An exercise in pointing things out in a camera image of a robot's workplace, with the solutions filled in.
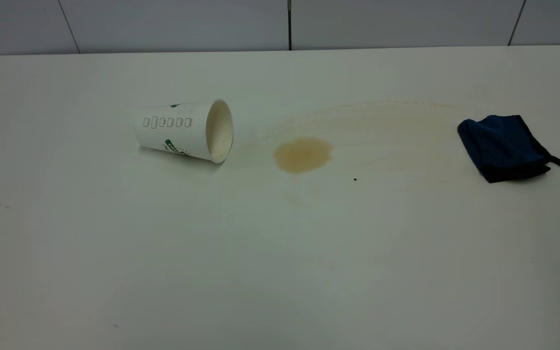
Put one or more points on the white paper coffee cup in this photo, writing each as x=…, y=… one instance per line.
x=175, y=131

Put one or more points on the dark blue cloth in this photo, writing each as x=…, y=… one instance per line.
x=501, y=146

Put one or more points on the brown coffee spill puddle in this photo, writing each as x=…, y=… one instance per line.
x=303, y=154

